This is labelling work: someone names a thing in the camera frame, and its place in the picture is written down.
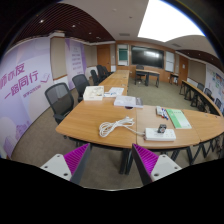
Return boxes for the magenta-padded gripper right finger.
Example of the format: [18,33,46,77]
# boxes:
[131,143,183,186]

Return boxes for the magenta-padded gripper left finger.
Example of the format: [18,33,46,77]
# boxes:
[39,143,92,186]

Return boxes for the black charger block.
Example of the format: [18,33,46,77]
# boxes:
[157,123,168,134]

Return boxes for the white power strip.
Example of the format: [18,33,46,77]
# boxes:
[144,127,177,142]

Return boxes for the green and white booklet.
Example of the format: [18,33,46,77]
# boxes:
[165,108,193,130]

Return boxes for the black mesh office chair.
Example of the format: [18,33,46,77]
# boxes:
[44,82,76,125]
[71,73,91,103]

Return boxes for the thick white book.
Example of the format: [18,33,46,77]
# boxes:
[113,95,144,109]

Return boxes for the white cardboard box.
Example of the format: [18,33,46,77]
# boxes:
[82,85,105,102]

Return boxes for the white paper sheets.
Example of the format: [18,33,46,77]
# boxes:
[103,86,125,98]

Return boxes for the long wooden table row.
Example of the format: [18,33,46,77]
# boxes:
[179,79,224,118]

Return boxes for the black desk chair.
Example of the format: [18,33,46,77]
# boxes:
[134,64,147,84]

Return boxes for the wooden desk with black legs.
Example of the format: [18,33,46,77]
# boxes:
[134,68,161,88]

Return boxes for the small wooden side table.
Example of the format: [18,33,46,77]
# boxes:
[168,72,180,86]

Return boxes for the row of black office chairs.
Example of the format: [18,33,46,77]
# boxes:
[89,64,113,86]

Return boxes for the group of black chairs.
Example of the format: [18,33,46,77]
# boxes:
[196,82,224,113]

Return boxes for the orange wooden door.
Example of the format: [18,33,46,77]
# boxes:
[178,54,190,84]
[96,44,112,72]

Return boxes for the bright ceiling light panel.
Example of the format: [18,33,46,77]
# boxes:
[137,0,206,43]

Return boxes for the white coiled power cable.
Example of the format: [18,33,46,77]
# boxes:
[98,115,147,138]

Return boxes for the large purple wall banner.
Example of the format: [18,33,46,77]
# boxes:
[0,36,54,158]

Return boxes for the narrow purple wall banner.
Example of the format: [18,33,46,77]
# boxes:
[64,38,88,90]

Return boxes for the white wall board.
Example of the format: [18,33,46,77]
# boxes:
[165,50,176,73]

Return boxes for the colourful wall poster display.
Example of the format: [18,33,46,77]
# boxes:
[204,63,224,101]

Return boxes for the large black wall screen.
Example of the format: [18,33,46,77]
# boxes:
[130,45,165,69]

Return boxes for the green framed wall board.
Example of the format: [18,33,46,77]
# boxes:
[117,44,130,67]

